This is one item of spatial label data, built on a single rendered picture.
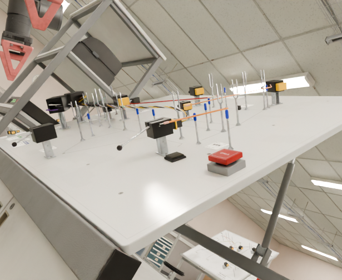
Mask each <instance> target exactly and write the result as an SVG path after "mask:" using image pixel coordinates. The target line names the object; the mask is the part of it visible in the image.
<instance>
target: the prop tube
mask: <svg viewBox="0 0 342 280"><path fill-rule="evenodd" d="M294 167H295V165H294V164H293V163H288V165H287V167H286V170H285V174H284V177H283V179H282V183H281V186H280V189H279V192H278V195H277V198H276V201H275V204H274V207H273V210H272V214H271V217H270V220H269V223H268V225H267V229H266V232H265V235H264V239H263V241H262V244H261V245H259V246H258V247H257V250H256V254H257V255H258V256H260V257H263V255H264V253H265V251H266V249H267V248H268V247H269V245H270V242H271V238H272V235H273V232H274V229H275V226H276V223H277V219H278V217H279V213H280V210H281V207H282V204H283V201H284V198H285V195H286V191H287V189H288V185H289V182H290V179H291V176H292V173H293V170H294Z"/></svg>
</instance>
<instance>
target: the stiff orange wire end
mask: <svg viewBox="0 0 342 280"><path fill-rule="evenodd" d="M225 109H228V107H227V108H226V107H225V108H222V109H218V110H214V111H210V112H205V113H201V114H197V115H193V116H189V117H184V118H180V119H176V120H172V121H166V122H163V123H160V124H168V123H171V122H176V121H180V120H183V119H188V118H192V117H197V116H201V115H204V114H209V113H213V112H217V111H222V110H225Z"/></svg>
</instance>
